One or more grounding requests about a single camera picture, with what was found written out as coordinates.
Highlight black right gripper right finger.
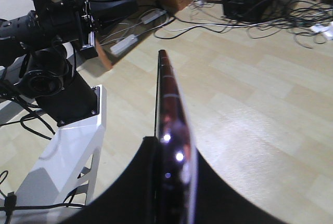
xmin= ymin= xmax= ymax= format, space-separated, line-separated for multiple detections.
xmin=194 ymin=151 xmax=284 ymax=224

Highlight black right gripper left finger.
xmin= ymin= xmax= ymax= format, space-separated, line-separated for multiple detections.
xmin=62 ymin=137 xmax=157 ymax=224

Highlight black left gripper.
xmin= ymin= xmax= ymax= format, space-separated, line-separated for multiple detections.
xmin=60 ymin=0 xmax=138 ymax=59

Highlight black smartphone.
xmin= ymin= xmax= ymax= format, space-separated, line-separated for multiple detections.
xmin=155 ymin=50 xmax=198 ymax=223

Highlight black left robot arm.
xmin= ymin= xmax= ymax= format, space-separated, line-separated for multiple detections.
xmin=1 ymin=0 xmax=138 ymax=223

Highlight white power brick on floor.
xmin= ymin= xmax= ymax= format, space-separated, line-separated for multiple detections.
xmin=310 ymin=21 xmax=333 ymax=41

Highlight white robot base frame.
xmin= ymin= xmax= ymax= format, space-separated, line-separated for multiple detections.
xmin=10 ymin=85 xmax=107 ymax=223

